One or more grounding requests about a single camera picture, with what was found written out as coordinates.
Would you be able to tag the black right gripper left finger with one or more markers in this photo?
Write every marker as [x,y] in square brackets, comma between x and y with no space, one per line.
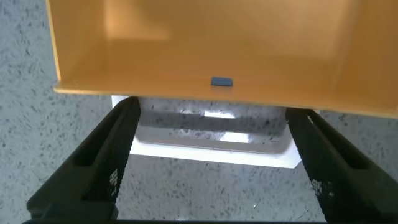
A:
[93,168]

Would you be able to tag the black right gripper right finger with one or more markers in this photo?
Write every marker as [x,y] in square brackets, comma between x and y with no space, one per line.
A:
[342,174]

